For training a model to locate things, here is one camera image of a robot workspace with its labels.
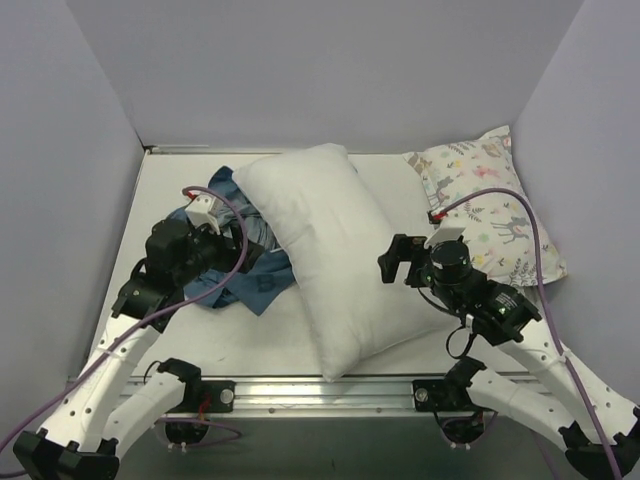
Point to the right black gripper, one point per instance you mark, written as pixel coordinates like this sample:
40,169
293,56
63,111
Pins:
409,261

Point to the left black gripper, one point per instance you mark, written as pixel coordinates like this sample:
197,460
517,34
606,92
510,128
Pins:
232,248

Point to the blue letter-print pillowcase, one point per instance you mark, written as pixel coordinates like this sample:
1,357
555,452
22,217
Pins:
267,270

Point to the white pillow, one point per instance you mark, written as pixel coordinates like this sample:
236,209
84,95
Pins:
333,232

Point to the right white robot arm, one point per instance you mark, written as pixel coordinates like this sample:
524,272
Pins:
596,428

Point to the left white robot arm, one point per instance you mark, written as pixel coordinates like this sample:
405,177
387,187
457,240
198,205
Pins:
88,428

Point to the floral deer-print pillow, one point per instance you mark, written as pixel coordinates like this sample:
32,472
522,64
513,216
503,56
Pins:
498,230

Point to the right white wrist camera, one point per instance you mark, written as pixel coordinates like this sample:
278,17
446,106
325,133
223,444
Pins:
444,233

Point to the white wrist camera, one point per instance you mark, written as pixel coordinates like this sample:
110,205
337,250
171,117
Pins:
202,211
444,233

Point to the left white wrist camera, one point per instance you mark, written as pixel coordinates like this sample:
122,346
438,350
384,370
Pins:
202,211

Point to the rear aluminium rail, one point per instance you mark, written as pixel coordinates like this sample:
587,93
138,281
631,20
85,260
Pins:
179,150

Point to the aluminium rail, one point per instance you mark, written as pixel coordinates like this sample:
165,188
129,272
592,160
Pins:
179,150
311,397

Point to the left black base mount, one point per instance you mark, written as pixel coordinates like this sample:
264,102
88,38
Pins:
216,396

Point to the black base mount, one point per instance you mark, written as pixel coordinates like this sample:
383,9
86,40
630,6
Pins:
439,395
216,396

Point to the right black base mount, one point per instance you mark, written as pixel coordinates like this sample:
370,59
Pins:
439,395

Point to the front aluminium rail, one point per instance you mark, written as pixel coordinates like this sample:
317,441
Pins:
311,397

